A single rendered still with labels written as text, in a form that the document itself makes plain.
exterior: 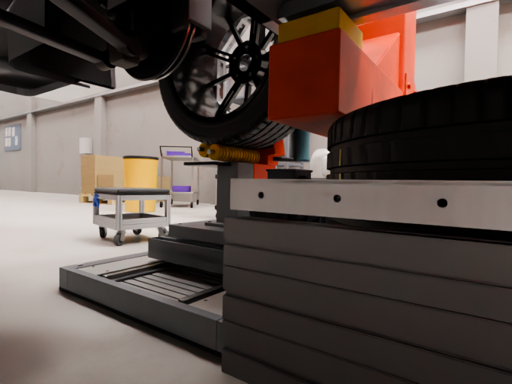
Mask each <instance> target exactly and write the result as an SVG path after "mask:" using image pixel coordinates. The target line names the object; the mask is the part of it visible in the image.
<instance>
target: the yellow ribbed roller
mask: <svg viewBox="0 0 512 384"><path fill-rule="evenodd" d="M207 154H208V155H209V157H210V159H211V160H213V161H221V162H247V163H256V164H257V163H258V162H259V161H260V153H259V152H258V151H256V150H252V149H243V148H238V147H232V146H224V145H218V144H212V145H211V146H210V147H209V149H207Z"/></svg>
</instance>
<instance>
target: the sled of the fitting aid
mask: <svg viewBox="0 0 512 384"><path fill-rule="evenodd" d="M148 258H154V259H157V260H160V261H167V262H170V263H174V264H180V265H184V266H187V267H193V268H196V269H201V270H207V271H210V272H213V273H218V274H223V266H224V263H223V245H221V244H216V243H211V242H202V241H197V240H192V239H187V238H178V237H173V236H169V235H168V233H165V235H163V236H158V237H152V238H149V240H148Z"/></svg>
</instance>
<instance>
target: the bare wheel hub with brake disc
mask: <svg viewBox="0 0 512 384"><path fill-rule="evenodd" d="M195 30H196V25H194V24H192V23H189V28H188V30H187V35H186V37H185V40H184V43H183V46H182V47H181V50H180V52H179V54H178V56H177V57H176V59H175V60H174V62H173V63H172V64H171V65H170V67H169V68H168V69H167V70H166V71H165V72H164V73H163V74H161V75H160V76H159V77H157V78H154V79H153V80H151V81H156V80H160V79H163V78H165V77H167V76H168V75H170V74H171V73H172V72H173V71H174V70H175V69H176V68H177V67H178V66H179V65H180V64H181V62H182V61H183V59H184V57H185V56H186V55H187V52H188V50H189V49H190V45H191V43H192V40H193V38H194V33H195Z"/></svg>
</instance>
